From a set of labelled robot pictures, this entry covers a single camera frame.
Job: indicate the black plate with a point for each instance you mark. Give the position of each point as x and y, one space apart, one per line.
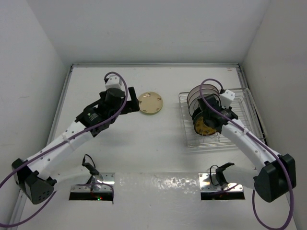
196 112

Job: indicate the yellow patterned plate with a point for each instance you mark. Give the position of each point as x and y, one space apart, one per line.
201 129

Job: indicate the white plate teal emblem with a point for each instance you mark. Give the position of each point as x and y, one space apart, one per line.
193 103

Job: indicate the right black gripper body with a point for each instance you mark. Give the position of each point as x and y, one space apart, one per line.
221 107

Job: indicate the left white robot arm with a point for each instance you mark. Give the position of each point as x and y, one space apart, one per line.
35 175

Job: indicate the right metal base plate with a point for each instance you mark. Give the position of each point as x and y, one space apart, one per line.
206 186

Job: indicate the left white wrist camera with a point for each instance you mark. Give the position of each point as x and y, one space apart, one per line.
113 81

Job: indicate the white plate red rim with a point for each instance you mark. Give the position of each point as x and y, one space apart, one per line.
205 88

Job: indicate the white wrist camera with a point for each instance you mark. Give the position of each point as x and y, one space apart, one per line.
226 98
113 81

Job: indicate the beige patterned plate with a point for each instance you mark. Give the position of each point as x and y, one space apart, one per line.
150 103

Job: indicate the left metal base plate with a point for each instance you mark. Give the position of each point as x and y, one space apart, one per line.
102 183

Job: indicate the metal base plate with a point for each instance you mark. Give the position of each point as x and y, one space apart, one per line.
206 186
102 183

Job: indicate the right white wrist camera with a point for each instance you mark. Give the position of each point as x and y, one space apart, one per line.
226 98

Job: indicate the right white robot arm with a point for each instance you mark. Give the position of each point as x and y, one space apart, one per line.
275 174

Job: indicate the white plate red characters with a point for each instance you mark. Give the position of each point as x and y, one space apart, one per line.
188 98

